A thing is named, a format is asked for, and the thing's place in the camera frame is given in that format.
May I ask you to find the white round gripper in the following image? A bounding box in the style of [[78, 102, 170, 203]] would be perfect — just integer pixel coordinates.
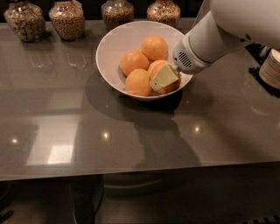
[[149, 31, 215, 93]]

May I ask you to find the orange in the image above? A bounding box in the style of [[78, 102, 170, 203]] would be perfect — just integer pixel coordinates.
[[150, 61, 182, 95], [141, 35, 168, 61], [120, 49, 150, 76], [125, 69, 152, 96]]

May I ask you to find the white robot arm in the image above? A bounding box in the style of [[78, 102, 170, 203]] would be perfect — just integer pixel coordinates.
[[150, 0, 280, 91]]

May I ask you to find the white ceramic bowl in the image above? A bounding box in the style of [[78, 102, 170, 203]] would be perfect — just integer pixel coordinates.
[[95, 21, 193, 102]]

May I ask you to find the glass jar of grains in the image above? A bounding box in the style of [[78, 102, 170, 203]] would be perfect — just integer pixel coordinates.
[[49, 0, 85, 41], [101, 0, 134, 30], [147, 0, 181, 27]]

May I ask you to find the black trivet mat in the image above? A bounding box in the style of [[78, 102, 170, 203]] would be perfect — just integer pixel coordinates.
[[246, 43, 280, 98]]

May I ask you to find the stack of wooden coasters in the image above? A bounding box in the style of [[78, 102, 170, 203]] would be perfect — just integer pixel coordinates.
[[259, 49, 280, 89]]

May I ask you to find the far left glass jar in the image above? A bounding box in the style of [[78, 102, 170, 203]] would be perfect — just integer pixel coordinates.
[[3, 0, 46, 43]]

